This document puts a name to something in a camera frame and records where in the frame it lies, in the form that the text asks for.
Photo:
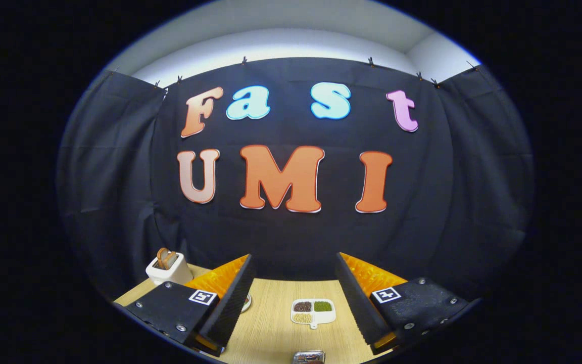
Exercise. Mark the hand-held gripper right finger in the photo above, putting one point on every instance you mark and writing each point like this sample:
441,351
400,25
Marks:
356,298

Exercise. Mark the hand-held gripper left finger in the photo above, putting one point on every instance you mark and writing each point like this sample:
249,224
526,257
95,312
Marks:
233,298

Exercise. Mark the oval white plate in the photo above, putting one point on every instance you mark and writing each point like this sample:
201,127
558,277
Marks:
247,303

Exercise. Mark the pile of green beans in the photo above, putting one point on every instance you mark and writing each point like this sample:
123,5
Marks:
323,306

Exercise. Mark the divided white dish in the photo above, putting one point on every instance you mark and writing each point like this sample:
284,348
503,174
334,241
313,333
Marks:
324,317

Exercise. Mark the pile of red beans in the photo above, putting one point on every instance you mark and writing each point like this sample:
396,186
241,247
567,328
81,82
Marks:
302,306

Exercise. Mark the pile of yellow soybeans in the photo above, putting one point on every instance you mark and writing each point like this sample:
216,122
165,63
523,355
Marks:
303,318

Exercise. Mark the white toaster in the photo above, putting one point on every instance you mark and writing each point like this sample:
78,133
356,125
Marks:
172,275

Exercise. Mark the toasted bread slice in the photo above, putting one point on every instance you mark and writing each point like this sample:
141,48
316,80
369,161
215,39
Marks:
161,258
172,260

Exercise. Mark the perforated metal tray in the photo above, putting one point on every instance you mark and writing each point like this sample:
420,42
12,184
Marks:
308,358

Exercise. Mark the row of black cloth clips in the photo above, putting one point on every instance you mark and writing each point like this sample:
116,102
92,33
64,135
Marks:
244,61

